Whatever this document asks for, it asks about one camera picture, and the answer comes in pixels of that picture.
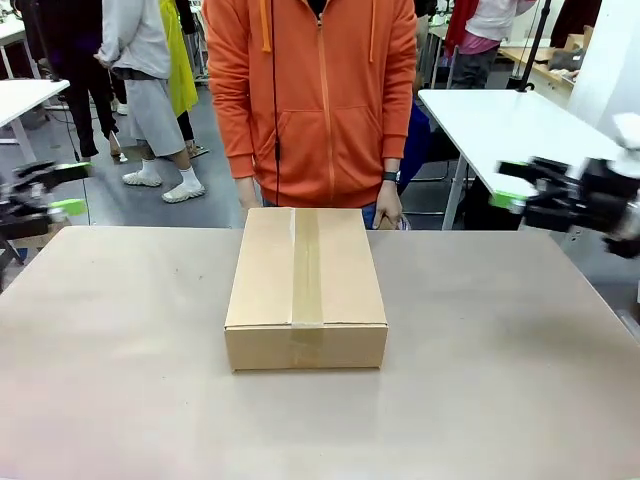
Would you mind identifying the person in yellow apron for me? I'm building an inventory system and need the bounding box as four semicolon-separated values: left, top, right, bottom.
158;0;209;159

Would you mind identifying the person's left forearm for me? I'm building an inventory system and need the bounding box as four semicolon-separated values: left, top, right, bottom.
380;94;420;162

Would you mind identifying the wooden workbench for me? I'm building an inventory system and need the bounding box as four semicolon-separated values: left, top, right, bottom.
498;24;596;109

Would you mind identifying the person's right forearm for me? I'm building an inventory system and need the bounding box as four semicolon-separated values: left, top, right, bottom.
209;92;257;181

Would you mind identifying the brown packing tape strip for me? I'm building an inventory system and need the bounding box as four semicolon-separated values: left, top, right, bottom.
288;208;327;362

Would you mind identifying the white sneaker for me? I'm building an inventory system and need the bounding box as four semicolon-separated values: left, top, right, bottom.
121;169;164;188
160;182;207;205

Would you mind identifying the person's left hand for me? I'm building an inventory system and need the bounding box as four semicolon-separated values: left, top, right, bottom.
372;180;405;232

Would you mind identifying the blue chair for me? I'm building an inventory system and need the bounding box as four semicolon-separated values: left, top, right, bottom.
397;101;434;194

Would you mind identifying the person in pink top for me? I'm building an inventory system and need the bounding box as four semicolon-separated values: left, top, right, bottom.
443;0;537;90

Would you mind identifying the person's right hand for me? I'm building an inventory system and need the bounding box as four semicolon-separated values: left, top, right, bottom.
237;175;264;210

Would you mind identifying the person in orange hoodie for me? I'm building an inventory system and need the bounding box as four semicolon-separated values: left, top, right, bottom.
201;0;420;231

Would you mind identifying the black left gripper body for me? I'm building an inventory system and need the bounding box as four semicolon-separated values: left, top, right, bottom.
0;182;51;240

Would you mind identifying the large white table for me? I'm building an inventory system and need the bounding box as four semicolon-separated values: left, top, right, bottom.
416;88;624;231

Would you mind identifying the small white table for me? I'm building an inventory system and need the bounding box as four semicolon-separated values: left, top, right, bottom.
0;78;72;151

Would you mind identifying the person in grey clothes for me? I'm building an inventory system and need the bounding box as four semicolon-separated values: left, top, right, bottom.
93;0;207;204

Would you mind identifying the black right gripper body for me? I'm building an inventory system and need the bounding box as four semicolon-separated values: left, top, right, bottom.
524;157;640;237

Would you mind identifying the person in black clothes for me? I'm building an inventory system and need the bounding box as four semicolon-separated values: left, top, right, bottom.
22;0;130;164

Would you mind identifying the brown cardboard shipping box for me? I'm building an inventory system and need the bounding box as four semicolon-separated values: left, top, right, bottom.
223;207;390;372

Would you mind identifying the black hanging earphone cable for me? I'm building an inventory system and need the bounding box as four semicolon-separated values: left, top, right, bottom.
268;0;284;207

